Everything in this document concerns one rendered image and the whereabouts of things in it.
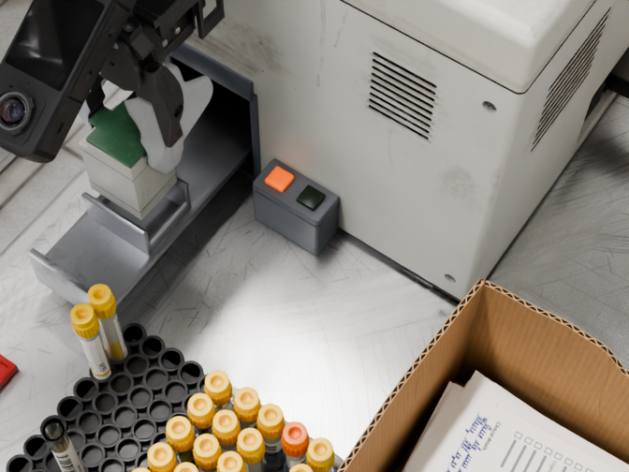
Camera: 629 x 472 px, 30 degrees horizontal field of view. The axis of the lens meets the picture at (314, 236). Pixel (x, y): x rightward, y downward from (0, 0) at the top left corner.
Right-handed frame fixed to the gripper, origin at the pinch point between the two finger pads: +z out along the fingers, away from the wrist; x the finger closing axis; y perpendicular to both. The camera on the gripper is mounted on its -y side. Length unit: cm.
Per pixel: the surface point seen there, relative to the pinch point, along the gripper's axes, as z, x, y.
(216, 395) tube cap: 1.2, -15.5, -10.4
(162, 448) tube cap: 0.8, -15.0, -15.0
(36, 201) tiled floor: 100, 60, 30
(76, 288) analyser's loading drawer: 6.9, -1.0, -7.9
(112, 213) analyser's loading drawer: 5.3, 0.0, -2.4
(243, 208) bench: 12.4, -4.3, 6.6
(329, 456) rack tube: 0.8, -23.3, -9.8
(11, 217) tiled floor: 100, 61, 25
